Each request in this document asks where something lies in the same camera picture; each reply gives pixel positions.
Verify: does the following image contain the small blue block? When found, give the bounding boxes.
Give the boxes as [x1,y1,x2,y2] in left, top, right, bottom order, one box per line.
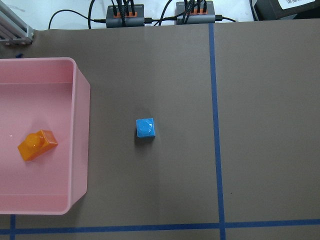
[136,118,156,138]

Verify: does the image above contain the orange block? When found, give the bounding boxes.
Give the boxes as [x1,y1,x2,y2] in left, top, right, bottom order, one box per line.
[17,129,58,162]

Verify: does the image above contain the pink plastic box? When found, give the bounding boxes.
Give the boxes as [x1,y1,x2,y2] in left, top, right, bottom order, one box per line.
[0,57,90,215]

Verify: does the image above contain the left grey usb hub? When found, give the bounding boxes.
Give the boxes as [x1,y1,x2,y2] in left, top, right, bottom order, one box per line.
[105,4,145,28]

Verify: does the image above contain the black power adapter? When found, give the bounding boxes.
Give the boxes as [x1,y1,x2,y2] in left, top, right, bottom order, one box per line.
[249,0,320,21]

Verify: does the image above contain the aluminium frame post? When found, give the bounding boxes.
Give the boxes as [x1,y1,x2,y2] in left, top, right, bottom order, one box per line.
[0,1,34,46]

